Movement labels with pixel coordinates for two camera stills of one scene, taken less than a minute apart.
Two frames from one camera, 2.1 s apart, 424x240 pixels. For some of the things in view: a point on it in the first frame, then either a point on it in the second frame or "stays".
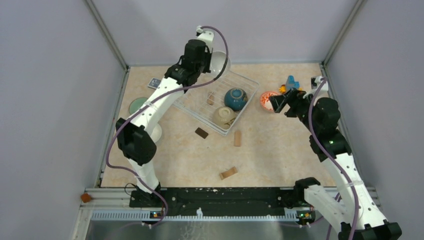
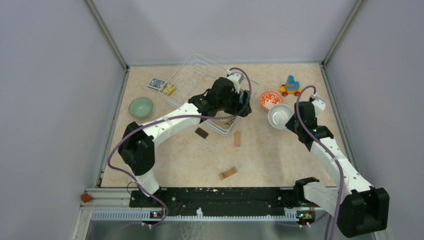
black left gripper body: [205, 65] to [231, 104]
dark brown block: [201, 132] stays
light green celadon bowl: [136, 104] stays
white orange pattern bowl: [265, 100] stays
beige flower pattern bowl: [223, 117] stays
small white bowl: [218, 61] to [278, 115]
